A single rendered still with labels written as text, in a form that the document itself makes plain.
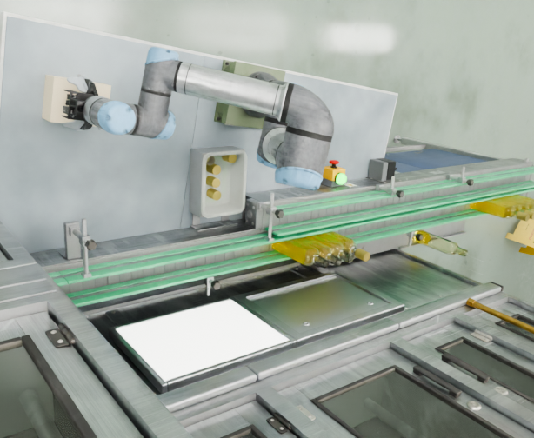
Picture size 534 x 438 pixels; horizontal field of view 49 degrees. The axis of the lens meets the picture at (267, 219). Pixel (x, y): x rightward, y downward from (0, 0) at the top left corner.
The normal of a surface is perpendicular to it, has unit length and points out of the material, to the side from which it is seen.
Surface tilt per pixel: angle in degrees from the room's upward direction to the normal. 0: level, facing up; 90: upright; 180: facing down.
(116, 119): 0
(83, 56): 0
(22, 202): 0
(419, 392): 90
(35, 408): 90
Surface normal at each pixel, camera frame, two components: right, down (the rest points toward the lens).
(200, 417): 0.59, 0.27
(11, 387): 0.06, -0.95
